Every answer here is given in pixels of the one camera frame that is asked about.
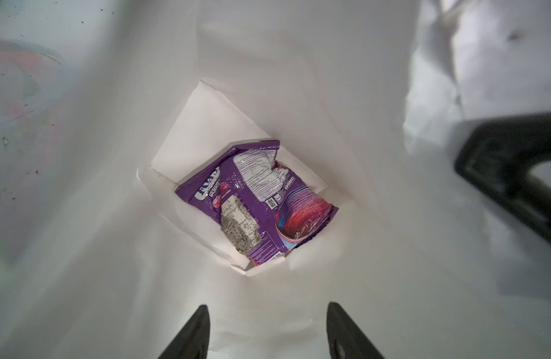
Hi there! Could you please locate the green floral paper bag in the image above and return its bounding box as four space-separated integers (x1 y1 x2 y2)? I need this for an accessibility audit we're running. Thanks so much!
0 1 551 358

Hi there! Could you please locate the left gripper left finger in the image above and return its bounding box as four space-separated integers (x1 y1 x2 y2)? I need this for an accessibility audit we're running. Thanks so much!
159 305 210 359

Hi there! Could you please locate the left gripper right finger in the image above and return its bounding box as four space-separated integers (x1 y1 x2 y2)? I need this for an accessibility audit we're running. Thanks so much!
326 302 384 359

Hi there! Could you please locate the purple snack packet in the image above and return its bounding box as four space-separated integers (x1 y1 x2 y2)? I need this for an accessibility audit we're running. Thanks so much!
175 140 338 266

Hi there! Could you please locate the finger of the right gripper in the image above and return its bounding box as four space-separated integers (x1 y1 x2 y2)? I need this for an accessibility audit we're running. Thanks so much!
454 112 551 245

